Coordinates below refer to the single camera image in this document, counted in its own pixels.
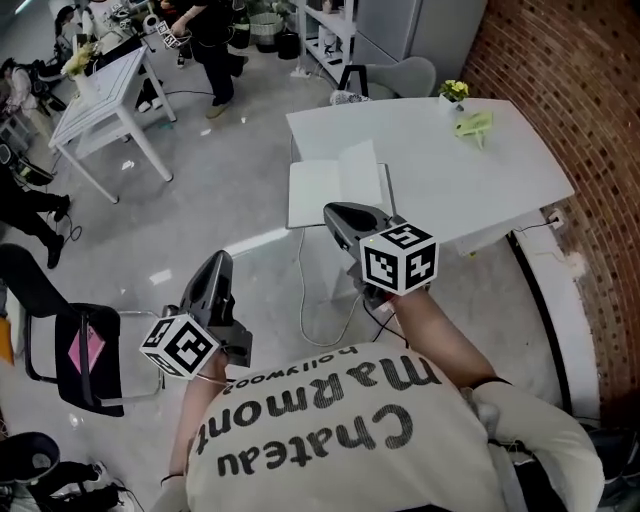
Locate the white open shelf unit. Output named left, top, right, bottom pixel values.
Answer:
left=297, top=0, right=359, bottom=81

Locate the person's cream printed shirt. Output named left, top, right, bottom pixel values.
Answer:
left=149, top=342, right=606, bottom=512

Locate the light grey cabinet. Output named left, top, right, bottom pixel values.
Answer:
left=352, top=0, right=489, bottom=84

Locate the black white patterned cushion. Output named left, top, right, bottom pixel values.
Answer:
left=329, top=89, right=374, bottom=106

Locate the black shell backpack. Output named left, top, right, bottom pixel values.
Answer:
left=0, top=432, right=62, bottom=487

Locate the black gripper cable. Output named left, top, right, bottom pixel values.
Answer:
left=362, top=294, right=416, bottom=351

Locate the light green handheld fan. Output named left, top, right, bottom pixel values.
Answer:
left=453, top=110, right=495, bottom=150

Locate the black bin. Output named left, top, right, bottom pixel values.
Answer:
left=277, top=30, right=301, bottom=60

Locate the person's left forearm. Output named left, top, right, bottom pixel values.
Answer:
left=167, top=357, right=231, bottom=489

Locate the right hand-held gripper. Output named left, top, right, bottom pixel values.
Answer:
left=323, top=201, right=440, bottom=312

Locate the grey cover notebook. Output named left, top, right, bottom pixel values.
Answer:
left=285, top=139, right=397, bottom=231

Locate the pink booklet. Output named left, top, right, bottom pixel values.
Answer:
left=68, top=324, right=106, bottom=375

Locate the potted yellow flower plant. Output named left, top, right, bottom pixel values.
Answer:
left=438, top=78, right=471, bottom=119

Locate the striped planter with plant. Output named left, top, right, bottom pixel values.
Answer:
left=247, top=0, right=287, bottom=54

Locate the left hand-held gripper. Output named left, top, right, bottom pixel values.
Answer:
left=139, top=249, right=254, bottom=381

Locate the white vase with yellow flowers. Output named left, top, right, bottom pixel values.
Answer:
left=60, top=42, right=101, bottom=101

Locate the grey shell chair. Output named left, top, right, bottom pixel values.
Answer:
left=352, top=55, right=437, bottom=100

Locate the white side table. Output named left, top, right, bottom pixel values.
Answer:
left=48, top=45, right=177, bottom=205

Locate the person's right forearm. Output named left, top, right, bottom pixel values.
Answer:
left=392, top=289, right=501, bottom=389

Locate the black A-shaped frame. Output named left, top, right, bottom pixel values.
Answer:
left=338, top=63, right=371, bottom=96

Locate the black office chair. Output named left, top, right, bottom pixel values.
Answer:
left=0, top=243, right=166, bottom=419

